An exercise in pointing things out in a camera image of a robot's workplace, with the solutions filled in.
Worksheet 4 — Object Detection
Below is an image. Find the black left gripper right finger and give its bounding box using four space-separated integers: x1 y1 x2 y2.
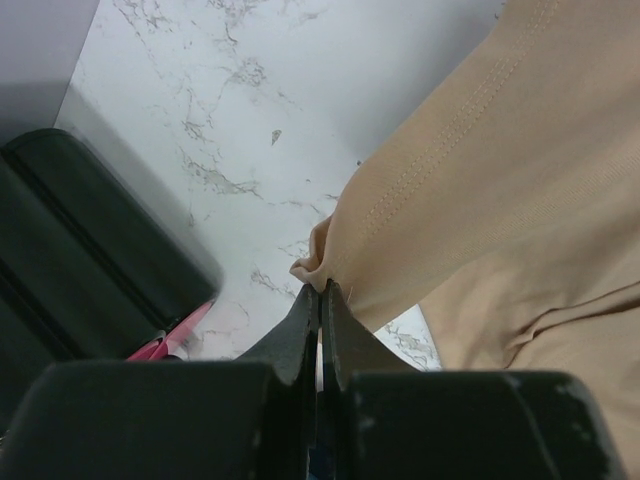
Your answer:
320 282 627 479

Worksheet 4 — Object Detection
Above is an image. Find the black pink drawer unit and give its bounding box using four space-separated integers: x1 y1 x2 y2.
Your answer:
1 129 219 427

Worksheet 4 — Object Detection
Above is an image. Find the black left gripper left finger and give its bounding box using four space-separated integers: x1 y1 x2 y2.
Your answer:
1 287 319 479

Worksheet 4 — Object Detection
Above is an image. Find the tan beige t shirt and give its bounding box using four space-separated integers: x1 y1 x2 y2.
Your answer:
292 1 639 474

